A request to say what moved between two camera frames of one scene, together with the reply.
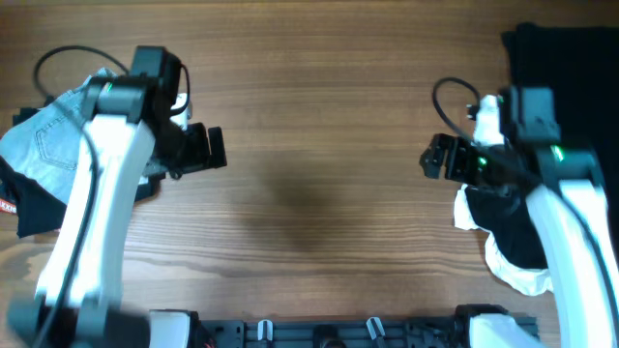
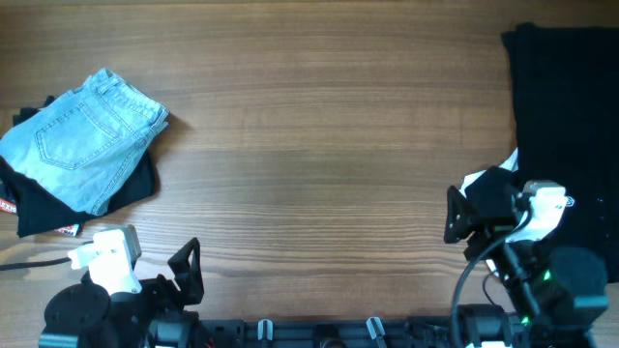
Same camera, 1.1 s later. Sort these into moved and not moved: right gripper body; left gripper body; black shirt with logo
Moved: right gripper body; left gripper body
Not moved: black shirt with logo
